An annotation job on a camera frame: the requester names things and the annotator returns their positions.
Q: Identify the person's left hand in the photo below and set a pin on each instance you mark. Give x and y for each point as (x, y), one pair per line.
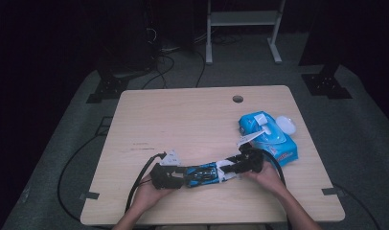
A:
(151, 195)

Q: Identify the black stand base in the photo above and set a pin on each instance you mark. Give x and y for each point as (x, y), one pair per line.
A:
(326, 84)
(108, 89)

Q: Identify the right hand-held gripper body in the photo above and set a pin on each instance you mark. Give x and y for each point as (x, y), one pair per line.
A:
(251, 159)

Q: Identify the blue wet wipes pack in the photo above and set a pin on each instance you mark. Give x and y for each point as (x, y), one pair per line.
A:
(272, 140)

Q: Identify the person's right hand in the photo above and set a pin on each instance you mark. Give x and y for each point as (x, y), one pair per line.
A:
(267, 180)

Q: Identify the grey tape strip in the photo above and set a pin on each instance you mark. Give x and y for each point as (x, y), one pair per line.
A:
(332, 191)
(88, 195)

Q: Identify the white metal stand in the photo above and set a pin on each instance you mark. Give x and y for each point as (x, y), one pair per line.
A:
(243, 17)

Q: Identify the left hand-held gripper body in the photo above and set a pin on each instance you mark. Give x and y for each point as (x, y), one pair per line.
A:
(165, 177)

